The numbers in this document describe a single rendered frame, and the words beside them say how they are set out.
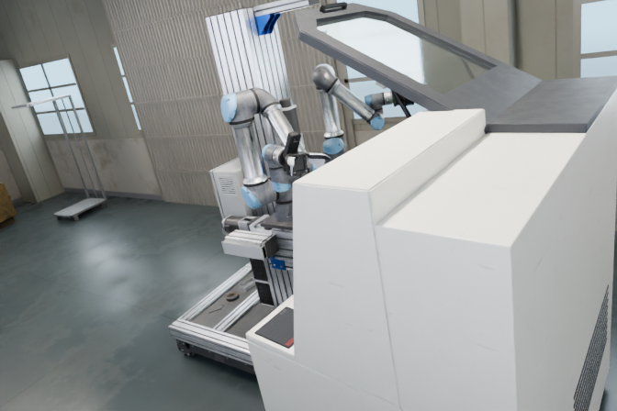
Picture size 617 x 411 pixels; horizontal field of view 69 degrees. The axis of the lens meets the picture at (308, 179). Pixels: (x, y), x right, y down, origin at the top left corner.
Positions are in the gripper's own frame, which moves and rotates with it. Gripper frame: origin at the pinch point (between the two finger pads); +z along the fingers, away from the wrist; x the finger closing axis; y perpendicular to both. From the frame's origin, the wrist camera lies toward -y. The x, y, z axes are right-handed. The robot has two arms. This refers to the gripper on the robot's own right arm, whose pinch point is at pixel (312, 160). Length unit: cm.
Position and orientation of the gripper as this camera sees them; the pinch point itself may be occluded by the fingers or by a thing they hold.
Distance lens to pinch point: 157.2
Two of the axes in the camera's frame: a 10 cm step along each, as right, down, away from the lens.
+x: -8.6, 1.8, -4.8
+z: 5.1, 1.9, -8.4
